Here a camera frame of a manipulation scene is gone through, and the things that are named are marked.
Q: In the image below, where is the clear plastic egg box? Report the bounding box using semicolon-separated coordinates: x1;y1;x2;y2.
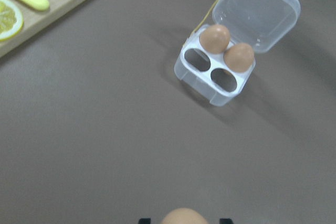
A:
174;0;301;106

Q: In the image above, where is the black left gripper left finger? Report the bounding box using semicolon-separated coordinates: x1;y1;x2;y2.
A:
138;218;151;224

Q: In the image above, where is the brown egg from bowl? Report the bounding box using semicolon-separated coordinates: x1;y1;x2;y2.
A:
161;208;208;224

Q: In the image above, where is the brown egg in box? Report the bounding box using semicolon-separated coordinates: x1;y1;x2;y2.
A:
199;24;230;54
224;43;255;73

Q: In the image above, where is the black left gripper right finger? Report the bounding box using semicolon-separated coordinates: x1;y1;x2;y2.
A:
219;218;233;224

